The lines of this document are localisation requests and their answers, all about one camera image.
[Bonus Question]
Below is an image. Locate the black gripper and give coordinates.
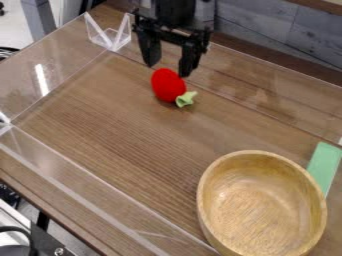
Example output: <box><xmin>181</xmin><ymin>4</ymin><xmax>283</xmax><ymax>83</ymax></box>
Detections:
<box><xmin>132</xmin><ymin>0</ymin><xmax>210</xmax><ymax>78</ymax></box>

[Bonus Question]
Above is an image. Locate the red plush strawberry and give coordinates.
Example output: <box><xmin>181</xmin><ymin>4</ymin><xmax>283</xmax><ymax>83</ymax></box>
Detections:
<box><xmin>150</xmin><ymin>68</ymin><xmax>197</xmax><ymax>108</ymax></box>

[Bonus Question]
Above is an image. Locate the wooden bowl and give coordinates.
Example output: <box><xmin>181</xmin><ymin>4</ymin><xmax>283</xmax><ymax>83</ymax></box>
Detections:
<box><xmin>196</xmin><ymin>150</ymin><xmax>327</xmax><ymax>256</ymax></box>

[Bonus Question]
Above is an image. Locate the clear acrylic corner bracket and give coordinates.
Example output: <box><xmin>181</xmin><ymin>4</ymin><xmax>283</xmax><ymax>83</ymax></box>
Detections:
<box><xmin>84</xmin><ymin>12</ymin><xmax>132</xmax><ymax>52</ymax></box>

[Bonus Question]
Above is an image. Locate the clear acrylic enclosure wall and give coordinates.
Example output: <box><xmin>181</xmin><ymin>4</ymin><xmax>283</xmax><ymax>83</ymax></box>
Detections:
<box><xmin>0</xmin><ymin>20</ymin><xmax>342</xmax><ymax>256</ymax></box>

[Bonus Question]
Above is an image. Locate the black cable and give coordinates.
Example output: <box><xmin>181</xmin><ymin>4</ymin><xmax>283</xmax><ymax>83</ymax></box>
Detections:
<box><xmin>0</xmin><ymin>225</ymin><xmax>41</xmax><ymax>256</ymax></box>

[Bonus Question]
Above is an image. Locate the black metal bracket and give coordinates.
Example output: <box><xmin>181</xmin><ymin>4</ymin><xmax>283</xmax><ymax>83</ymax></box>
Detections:
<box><xmin>30</xmin><ymin>224</ymin><xmax>76</xmax><ymax>256</ymax></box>

